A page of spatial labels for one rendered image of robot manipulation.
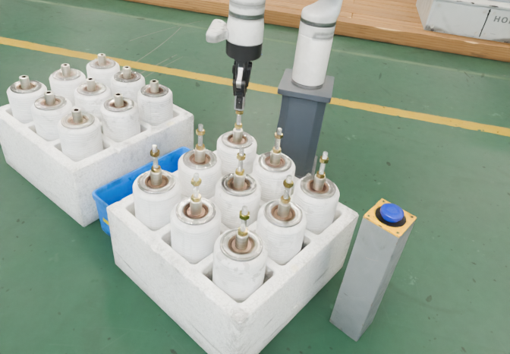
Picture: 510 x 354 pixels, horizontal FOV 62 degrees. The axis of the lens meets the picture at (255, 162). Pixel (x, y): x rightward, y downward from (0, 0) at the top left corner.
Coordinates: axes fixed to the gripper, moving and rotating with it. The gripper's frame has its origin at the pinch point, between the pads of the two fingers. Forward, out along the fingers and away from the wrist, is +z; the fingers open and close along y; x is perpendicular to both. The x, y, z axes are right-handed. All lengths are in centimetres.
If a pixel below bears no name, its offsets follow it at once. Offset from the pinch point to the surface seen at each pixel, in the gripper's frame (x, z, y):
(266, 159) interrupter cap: -7.5, 10.3, -6.8
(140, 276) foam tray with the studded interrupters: 16.2, 30.8, -27.1
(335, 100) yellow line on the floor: -33, 36, 78
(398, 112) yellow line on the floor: -59, 36, 74
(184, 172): 9.5, 11.3, -13.6
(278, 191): -11.0, 14.9, -11.6
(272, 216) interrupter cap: -9.9, 10.2, -25.0
